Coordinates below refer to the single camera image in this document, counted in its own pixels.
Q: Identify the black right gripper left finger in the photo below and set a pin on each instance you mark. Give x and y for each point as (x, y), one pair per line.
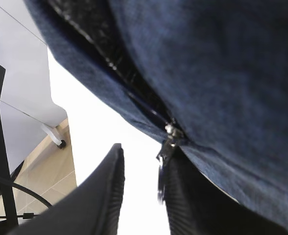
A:
(93, 208)

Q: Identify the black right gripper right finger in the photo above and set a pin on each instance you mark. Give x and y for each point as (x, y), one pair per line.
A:
(195, 206)

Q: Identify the navy blue lunch bag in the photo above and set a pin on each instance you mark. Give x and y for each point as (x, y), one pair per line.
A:
(207, 76)

